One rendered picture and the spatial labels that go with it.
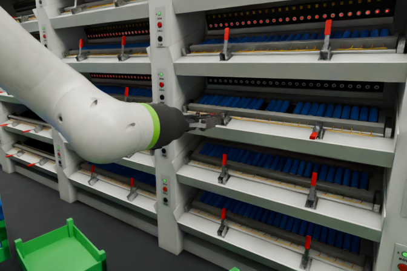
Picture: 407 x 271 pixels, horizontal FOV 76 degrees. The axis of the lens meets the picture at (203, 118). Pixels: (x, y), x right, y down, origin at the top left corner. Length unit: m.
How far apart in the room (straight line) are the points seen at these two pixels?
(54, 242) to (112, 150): 0.93
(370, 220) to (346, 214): 0.05
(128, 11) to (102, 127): 0.67
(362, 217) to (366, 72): 0.35
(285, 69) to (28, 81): 0.55
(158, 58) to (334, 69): 0.53
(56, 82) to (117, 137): 0.14
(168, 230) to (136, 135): 0.69
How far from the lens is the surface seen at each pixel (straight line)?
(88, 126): 0.42
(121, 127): 0.42
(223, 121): 0.78
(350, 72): 0.69
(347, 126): 0.74
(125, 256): 1.15
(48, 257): 1.25
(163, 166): 0.97
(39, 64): 0.47
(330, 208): 0.79
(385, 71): 0.68
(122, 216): 1.34
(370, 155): 0.71
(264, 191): 0.82
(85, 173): 1.47
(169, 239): 1.11
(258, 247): 0.93
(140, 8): 0.98
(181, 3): 0.87
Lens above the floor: 0.71
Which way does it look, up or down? 12 degrees down
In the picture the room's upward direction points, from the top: straight up
